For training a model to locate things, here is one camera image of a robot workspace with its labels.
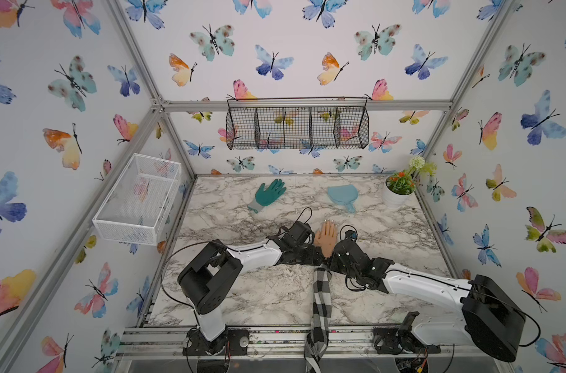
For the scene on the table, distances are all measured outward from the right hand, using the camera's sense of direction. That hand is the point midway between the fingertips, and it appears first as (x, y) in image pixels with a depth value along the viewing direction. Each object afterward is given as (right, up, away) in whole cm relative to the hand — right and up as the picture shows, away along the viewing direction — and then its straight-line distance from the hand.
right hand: (329, 257), depth 85 cm
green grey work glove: (-26, +22, +26) cm, 43 cm away
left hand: (-3, -1, +3) cm, 5 cm away
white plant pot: (+31, +24, +14) cm, 42 cm away
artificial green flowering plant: (+40, +36, +14) cm, 55 cm away
